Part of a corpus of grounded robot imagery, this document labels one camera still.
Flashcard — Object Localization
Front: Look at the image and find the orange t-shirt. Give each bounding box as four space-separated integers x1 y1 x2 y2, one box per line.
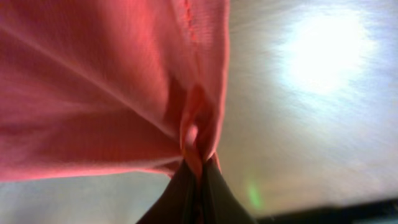
1 0 229 181

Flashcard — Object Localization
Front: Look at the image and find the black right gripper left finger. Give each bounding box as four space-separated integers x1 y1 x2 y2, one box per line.
137 161 197 224

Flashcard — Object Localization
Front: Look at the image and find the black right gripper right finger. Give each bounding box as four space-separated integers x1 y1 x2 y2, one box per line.
201 159 257 224

